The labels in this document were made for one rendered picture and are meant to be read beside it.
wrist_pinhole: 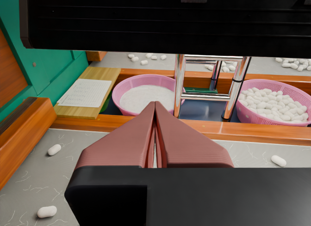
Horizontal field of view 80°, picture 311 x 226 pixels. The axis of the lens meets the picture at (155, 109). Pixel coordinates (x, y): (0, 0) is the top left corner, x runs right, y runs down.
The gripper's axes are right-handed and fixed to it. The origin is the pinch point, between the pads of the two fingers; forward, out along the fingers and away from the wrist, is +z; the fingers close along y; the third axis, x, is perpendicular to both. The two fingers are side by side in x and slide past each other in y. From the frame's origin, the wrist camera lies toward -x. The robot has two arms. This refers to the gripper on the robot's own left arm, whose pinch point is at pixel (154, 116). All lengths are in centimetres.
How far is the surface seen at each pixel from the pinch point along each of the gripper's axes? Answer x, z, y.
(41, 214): 30.2, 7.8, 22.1
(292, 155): 31, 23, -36
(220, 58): 8.9, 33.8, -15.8
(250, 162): 31.3, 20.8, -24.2
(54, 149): 29.5, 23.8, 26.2
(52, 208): 30.0, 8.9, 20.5
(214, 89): 31, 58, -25
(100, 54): 21, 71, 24
